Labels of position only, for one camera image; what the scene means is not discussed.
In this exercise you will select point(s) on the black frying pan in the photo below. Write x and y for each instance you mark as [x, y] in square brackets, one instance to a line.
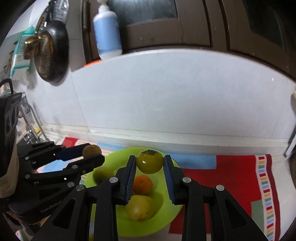
[59, 36]

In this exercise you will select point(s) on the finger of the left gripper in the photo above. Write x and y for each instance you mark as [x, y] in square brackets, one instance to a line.
[71, 173]
[33, 156]

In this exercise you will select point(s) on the green apple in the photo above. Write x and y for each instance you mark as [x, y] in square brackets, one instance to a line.
[101, 174]

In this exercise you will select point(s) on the blue white pump bottle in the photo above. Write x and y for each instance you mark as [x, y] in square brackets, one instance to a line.
[107, 35]

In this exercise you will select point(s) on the colourful patterned mat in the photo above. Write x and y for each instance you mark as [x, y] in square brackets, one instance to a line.
[249, 179]

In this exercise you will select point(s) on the perforated steel steamer plate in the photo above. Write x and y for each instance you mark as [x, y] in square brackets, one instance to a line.
[58, 10]

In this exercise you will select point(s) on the green persimmon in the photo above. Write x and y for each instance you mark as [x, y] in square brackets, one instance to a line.
[149, 161]

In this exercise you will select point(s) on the brass strainer ladle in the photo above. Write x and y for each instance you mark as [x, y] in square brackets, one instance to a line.
[40, 48]

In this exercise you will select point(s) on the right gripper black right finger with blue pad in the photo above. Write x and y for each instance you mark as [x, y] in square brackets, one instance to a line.
[228, 219]

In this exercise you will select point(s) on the lime green plate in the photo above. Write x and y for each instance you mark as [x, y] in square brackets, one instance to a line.
[159, 208]

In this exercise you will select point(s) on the large yellow-green pear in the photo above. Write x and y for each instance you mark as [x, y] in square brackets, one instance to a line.
[140, 207]

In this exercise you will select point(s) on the cream handled saucepan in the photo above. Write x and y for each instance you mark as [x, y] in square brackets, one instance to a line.
[293, 96]

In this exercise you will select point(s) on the orange tangerine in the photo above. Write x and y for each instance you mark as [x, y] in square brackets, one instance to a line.
[142, 185]

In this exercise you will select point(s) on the tissue paper pack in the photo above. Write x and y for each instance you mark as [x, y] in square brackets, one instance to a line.
[20, 65]

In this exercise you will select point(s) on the dark window frame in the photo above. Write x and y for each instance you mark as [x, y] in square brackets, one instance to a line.
[262, 30]

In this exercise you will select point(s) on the chrome kitchen faucet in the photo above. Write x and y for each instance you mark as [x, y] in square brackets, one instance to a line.
[25, 109]

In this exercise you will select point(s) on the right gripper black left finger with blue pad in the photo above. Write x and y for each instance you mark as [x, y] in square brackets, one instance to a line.
[71, 220]

